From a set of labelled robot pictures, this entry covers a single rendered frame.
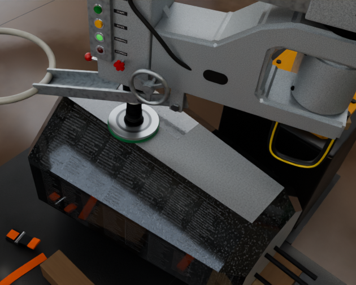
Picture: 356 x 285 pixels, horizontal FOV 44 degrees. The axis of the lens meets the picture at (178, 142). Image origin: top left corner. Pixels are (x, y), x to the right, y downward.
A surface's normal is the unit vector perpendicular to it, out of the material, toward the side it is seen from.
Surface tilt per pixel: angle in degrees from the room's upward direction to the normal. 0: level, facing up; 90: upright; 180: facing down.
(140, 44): 90
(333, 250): 0
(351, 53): 90
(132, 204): 45
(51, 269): 0
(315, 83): 90
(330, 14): 90
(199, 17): 4
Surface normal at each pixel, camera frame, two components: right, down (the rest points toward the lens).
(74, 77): -0.35, 0.68
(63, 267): 0.09, -0.66
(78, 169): -0.37, -0.08
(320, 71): -0.69, 0.50
